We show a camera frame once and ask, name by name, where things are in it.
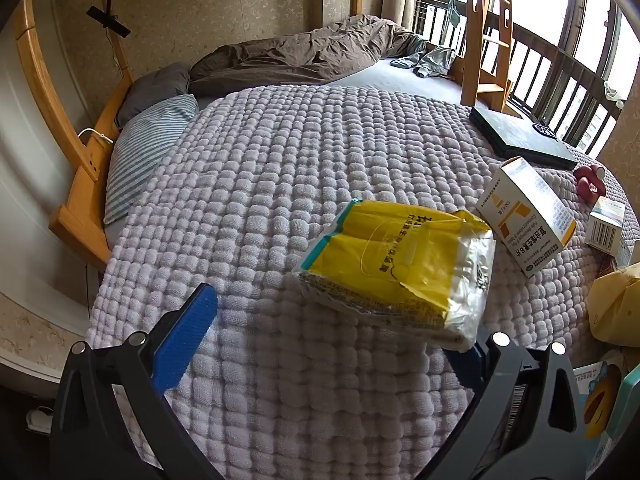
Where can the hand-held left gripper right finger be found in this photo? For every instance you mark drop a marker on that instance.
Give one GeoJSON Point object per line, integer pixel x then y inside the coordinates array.
{"type": "Point", "coordinates": [467, 371]}

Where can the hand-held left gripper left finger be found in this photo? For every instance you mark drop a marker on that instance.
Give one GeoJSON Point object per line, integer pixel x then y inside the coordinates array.
{"type": "Point", "coordinates": [186, 340]}

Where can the yellow tissue packet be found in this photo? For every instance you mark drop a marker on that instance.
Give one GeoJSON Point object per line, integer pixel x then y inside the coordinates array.
{"type": "Point", "coordinates": [390, 265]}

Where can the yellow paper bag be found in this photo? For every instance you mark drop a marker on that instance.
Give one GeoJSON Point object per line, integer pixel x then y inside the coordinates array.
{"type": "Point", "coordinates": [617, 305]}

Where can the printed cardboard box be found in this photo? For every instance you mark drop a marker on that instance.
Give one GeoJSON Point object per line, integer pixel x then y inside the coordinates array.
{"type": "Point", "coordinates": [595, 400]}

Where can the teal box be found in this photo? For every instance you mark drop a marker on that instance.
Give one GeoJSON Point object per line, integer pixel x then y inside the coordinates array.
{"type": "Point", "coordinates": [627, 400]}

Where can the lilac quilted blanket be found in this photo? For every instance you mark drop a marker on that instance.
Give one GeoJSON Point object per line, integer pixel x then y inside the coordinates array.
{"type": "Point", "coordinates": [250, 185]}

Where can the white slipper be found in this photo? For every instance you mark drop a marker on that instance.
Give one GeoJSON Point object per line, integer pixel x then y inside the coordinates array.
{"type": "Point", "coordinates": [37, 419]}

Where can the white and orange medicine box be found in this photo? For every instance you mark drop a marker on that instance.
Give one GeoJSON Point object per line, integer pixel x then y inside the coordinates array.
{"type": "Point", "coordinates": [525, 210]}

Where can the striped pillow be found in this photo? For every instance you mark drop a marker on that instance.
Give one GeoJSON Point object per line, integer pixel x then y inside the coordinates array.
{"type": "Point", "coordinates": [145, 150]}

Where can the white box with barcode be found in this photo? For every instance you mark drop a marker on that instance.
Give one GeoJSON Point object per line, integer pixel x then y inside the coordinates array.
{"type": "Point", "coordinates": [605, 230]}

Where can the pink hand grip trainer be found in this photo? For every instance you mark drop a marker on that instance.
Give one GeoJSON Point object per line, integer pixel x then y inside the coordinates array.
{"type": "Point", "coordinates": [585, 177]}

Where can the black flat box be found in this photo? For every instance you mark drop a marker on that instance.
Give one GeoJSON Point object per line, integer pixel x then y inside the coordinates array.
{"type": "Point", "coordinates": [520, 135]}

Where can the grey pillow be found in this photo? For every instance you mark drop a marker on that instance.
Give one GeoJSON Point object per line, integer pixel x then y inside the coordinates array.
{"type": "Point", "coordinates": [155, 90]}

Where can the grey mattress sheet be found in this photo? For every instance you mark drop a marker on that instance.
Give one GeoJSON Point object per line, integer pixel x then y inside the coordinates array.
{"type": "Point", "coordinates": [400, 85]}

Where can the brown duvet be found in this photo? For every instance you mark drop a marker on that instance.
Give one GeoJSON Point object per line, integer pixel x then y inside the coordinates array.
{"type": "Point", "coordinates": [300, 55]}

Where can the wooden bunk ladder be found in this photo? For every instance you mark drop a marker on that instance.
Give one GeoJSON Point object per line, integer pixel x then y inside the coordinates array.
{"type": "Point", "coordinates": [472, 60]}

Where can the white cloth on railing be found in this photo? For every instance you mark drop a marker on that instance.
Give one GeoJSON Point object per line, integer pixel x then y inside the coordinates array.
{"type": "Point", "coordinates": [612, 94]}

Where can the grey-green garment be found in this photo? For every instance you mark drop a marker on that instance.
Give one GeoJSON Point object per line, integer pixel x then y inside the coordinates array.
{"type": "Point", "coordinates": [430, 60]}

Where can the dark window railing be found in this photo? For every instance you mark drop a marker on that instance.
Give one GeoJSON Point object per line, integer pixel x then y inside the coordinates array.
{"type": "Point", "coordinates": [565, 60]}

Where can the black phone holder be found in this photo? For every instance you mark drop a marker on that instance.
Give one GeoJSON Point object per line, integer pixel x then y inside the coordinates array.
{"type": "Point", "coordinates": [107, 17]}

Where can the wooden bunk bed frame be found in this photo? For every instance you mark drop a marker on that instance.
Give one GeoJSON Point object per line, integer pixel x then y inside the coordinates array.
{"type": "Point", "coordinates": [82, 195]}

